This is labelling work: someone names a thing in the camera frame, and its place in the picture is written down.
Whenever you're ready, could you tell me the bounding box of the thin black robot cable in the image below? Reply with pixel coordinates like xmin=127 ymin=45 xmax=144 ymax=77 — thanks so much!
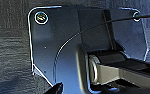
xmin=52 ymin=13 xmax=150 ymax=84

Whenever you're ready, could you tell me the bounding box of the thick grey robot limb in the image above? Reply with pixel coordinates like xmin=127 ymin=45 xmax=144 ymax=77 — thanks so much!
xmin=87 ymin=50 xmax=150 ymax=92

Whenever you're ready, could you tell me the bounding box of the round silver base bolt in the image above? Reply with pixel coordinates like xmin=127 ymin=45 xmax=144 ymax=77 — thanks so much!
xmin=132 ymin=11 xmax=142 ymax=22
xmin=34 ymin=10 xmax=49 ymax=25

